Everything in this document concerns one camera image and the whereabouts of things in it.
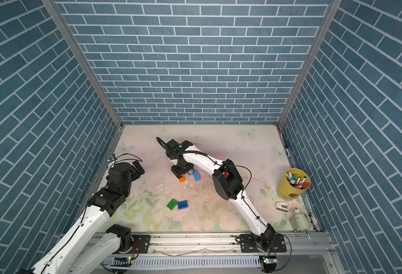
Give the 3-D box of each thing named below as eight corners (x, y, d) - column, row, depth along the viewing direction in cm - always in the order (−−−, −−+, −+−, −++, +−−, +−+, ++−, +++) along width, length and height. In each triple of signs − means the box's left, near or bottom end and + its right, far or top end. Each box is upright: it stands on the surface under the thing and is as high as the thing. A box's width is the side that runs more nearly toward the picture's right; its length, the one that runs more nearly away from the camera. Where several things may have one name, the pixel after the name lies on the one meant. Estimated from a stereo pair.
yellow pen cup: (277, 201, 88) (288, 190, 77) (272, 181, 95) (281, 168, 84) (300, 201, 88) (314, 190, 77) (293, 181, 96) (305, 168, 84)
